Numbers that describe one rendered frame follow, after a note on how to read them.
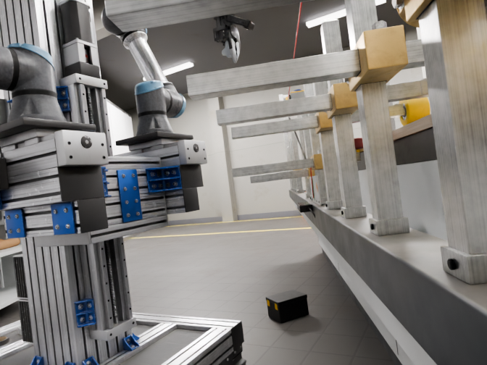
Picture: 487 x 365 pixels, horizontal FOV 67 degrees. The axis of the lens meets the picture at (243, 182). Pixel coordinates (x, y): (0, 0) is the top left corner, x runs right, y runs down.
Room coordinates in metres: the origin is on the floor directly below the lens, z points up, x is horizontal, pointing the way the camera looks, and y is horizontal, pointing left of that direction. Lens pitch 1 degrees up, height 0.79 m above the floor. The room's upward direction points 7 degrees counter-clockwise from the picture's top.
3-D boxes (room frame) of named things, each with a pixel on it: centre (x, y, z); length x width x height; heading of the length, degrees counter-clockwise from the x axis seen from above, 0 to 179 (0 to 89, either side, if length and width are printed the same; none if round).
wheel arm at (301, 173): (1.51, -0.25, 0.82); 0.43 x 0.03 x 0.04; 85
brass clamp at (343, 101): (0.77, -0.23, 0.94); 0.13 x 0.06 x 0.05; 175
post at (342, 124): (0.79, -0.23, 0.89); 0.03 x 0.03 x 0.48; 85
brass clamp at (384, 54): (0.52, -0.20, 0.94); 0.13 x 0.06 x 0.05; 175
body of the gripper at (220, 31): (1.51, -0.01, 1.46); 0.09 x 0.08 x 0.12; 61
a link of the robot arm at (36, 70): (1.07, 0.58, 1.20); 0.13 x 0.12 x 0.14; 144
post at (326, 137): (1.04, -0.25, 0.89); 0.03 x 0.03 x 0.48; 85
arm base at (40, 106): (1.07, 0.58, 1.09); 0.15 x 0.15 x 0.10
